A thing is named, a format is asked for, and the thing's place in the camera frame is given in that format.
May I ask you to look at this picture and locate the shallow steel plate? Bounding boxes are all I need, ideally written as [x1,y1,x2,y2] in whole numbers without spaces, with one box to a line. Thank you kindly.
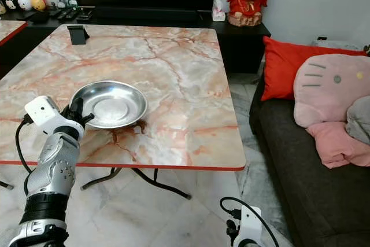
[71,80,148,130]

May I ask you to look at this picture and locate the black phone stand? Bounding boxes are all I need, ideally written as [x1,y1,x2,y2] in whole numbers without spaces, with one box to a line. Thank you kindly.
[68,25,90,45]

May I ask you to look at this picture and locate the dark grey sofa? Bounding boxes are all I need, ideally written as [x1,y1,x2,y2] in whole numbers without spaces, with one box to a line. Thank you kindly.
[249,73,370,247]

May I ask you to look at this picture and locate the black remote control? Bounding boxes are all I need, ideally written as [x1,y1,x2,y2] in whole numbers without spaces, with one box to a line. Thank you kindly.
[55,8,79,21]

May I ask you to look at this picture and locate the orange egg toy figure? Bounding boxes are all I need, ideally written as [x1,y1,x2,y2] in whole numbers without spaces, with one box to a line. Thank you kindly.
[31,0,47,12]

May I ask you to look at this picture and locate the pink pillow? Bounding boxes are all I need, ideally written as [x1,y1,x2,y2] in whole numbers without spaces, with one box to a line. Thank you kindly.
[306,121,370,169]

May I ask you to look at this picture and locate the small white figurine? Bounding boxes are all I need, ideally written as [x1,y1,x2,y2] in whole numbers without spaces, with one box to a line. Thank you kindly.
[212,0,226,22]

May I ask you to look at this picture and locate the pink cat face plush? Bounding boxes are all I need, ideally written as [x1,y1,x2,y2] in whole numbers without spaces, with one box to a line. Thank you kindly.
[293,54,370,129]

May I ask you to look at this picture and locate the grey cushion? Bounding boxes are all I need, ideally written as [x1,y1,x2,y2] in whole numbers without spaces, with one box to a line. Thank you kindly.
[346,95,370,146]

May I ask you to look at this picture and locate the red cushion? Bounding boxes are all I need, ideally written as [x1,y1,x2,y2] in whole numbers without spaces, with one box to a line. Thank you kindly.
[261,36,368,102]

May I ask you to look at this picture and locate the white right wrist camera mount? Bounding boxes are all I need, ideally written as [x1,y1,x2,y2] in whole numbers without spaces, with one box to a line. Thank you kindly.
[238,205,262,247]

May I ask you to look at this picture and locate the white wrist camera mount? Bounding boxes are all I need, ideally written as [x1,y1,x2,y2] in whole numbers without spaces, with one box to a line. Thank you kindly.
[25,95,83,138]
[238,205,262,247]

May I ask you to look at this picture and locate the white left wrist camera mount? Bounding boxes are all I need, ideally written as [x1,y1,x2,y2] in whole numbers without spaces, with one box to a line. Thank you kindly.
[25,95,83,138]

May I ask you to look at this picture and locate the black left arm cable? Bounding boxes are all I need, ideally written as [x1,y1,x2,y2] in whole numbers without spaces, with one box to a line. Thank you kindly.
[16,115,35,196]

